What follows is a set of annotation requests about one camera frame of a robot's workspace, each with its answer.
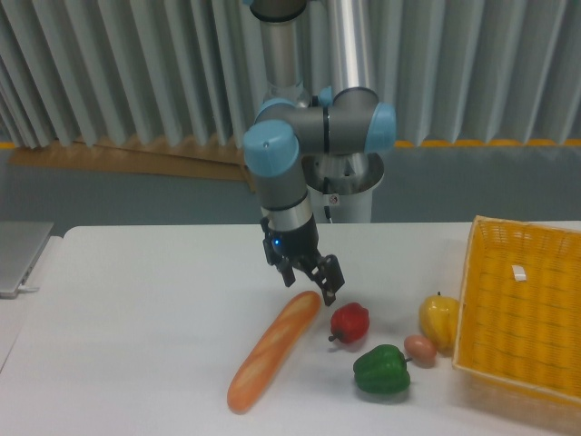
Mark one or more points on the yellow woven basket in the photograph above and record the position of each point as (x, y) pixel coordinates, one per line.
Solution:
(523, 336)

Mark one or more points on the red bell pepper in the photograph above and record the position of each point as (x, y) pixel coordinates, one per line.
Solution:
(349, 323)

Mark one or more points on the green bell pepper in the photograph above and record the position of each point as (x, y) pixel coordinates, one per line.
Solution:
(383, 370)

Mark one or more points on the brown cardboard sheet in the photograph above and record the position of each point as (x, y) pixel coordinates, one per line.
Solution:
(187, 159)

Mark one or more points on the long baguette bread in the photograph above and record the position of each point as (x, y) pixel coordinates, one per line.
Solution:
(266, 358)

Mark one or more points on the white tag in basket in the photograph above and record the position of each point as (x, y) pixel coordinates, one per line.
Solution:
(519, 272)

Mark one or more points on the yellow bell pepper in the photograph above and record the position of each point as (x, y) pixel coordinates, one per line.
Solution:
(438, 319)

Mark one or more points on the brown egg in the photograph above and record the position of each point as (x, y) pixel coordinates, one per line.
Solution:
(421, 350)

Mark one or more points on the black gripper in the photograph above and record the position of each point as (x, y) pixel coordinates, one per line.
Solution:
(300, 246)

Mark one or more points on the silver laptop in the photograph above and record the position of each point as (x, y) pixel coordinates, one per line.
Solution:
(22, 243)

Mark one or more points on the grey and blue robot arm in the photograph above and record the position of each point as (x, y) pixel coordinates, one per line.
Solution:
(299, 143)

